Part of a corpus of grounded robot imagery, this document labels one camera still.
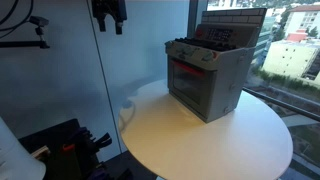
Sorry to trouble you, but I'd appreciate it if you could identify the orange clip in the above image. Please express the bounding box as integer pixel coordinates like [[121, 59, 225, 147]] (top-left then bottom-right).
[[61, 143, 76, 153]]

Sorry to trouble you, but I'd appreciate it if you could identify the dark window frame pillar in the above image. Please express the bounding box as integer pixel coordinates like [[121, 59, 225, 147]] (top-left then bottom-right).
[[186, 0, 210, 38]]

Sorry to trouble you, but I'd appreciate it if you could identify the black camera on mount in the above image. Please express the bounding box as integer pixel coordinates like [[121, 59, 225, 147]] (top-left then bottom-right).
[[28, 15, 50, 28]]

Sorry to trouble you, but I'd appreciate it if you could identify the dark window rail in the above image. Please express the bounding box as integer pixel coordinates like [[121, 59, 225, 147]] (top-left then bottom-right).
[[242, 86, 320, 122]]

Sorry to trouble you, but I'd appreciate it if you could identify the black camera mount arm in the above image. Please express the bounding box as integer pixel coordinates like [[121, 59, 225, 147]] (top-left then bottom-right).
[[0, 25, 51, 50]]

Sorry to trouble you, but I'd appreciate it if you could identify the pale yellow low building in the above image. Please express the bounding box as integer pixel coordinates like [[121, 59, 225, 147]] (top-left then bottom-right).
[[261, 39, 320, 86]]

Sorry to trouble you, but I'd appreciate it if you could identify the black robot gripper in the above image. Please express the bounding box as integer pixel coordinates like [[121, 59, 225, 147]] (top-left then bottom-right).
[[91, 0, 128, 36]]

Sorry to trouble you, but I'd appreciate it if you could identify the red oven door handle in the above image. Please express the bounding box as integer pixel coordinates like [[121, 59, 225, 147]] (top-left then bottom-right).
[[171, 59, 206, 79]]

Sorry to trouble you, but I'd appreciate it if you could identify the black stovetop burner grate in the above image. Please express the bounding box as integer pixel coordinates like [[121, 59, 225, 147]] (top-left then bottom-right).
[[174, 36, 238, 52]]

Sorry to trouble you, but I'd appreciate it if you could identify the grey oven door with window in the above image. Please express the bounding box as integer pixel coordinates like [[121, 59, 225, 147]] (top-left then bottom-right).
[[167, 56, 216, 122]]

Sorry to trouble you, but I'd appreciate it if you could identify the black robot cart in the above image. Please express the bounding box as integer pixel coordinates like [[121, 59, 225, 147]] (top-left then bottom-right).
[[18, 118, 134, 180]]

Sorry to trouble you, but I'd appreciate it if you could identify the black cable bundle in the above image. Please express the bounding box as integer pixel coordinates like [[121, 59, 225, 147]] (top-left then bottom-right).
[[75, 127, 113, 158]]

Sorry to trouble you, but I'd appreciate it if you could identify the black hanging cable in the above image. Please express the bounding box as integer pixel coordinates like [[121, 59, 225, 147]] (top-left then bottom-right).
[[0, 0, 35, 33]]

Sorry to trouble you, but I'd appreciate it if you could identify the grey toy oven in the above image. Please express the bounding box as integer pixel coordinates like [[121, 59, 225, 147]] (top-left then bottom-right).
[[164, 8, 268, 124]]

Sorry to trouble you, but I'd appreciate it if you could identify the teal oven knob red ring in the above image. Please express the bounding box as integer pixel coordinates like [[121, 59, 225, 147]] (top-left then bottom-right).
[[206, 51, 218, 62]]

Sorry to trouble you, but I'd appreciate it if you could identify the white building red roof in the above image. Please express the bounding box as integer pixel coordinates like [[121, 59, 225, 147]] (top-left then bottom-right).
[[283, 4, 320, 38]]

